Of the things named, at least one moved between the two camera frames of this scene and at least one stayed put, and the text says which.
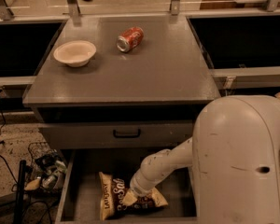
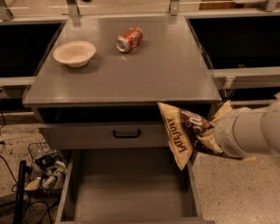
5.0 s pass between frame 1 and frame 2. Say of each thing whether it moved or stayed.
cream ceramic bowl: stayed
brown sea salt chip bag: moved
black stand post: stayed
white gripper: moved
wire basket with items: stayed
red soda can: stayed
